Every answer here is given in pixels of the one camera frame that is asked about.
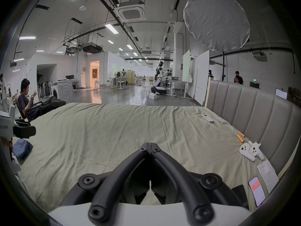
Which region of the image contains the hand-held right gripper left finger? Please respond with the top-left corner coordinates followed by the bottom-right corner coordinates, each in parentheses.
top-left (61, 142), bottom-right (151, 226)

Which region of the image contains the white humanoid robot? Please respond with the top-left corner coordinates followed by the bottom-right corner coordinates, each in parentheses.
top-left (150, 60), bottom-right (168, 95)

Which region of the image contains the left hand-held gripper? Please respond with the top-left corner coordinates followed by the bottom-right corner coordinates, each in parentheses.
top-left (0, 110), bottom-right (36, 140)

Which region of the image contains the dark blue garment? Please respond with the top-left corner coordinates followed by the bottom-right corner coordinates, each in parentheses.
top-left (13, 139), bottom-right (33, 160)

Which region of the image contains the bed with pale green sheet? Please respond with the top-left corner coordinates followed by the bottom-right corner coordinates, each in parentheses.
top-left (18, 102), bottom-right (281, 214)

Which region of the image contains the grey padded headboard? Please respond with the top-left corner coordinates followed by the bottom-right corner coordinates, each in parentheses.
top-left (204, 79), bottom-right (301, 175)

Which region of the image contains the round white softbox lamp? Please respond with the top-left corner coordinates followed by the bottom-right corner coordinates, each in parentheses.
top-left (183, 0), bottom-right (251, 82)

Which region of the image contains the white washing machine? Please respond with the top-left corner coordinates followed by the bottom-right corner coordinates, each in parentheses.
top-left (51, 80), bottom-right (75, 104)

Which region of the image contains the white work table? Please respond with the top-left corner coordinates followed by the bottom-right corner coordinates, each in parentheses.
top-left (166, 76), bottom-right (189, 99)

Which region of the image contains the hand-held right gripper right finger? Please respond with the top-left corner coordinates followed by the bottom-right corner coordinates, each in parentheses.
top-left (150, 143), bottom-right (243, 226)

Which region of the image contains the desk with monitors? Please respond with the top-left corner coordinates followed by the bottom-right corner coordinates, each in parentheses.
top-left (58, 75), bottom-right (80, 90)

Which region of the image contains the white paper sheet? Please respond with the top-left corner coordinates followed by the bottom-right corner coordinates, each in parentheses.
top-left (257, 159), bottom-right (279, 193)

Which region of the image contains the phone with lit screen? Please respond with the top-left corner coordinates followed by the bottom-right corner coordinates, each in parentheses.
top-left (248, 176), bottom-right (266, 207)

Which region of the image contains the black phone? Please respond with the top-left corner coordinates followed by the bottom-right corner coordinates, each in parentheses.
top-left (231, 185), bottom-right (249, 208)

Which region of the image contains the desk with monitor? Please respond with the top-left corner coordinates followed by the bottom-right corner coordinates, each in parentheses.
top-left (112, 71), bottom-right (129, 90)

